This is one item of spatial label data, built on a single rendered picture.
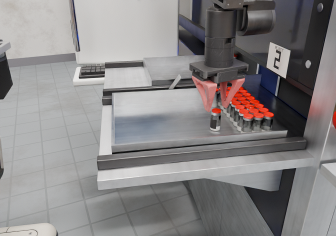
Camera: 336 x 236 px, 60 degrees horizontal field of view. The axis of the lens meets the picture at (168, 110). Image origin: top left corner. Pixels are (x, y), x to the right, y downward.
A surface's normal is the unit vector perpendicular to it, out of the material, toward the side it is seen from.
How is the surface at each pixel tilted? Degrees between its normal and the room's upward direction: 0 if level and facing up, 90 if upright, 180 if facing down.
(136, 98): 90
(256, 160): 0
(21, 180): 0
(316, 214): 90
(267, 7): 100
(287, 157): 0
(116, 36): 90
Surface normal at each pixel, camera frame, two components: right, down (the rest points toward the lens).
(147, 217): 0.00, -0.91
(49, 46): 0.40, 0.39
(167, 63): 0.17, 0.41
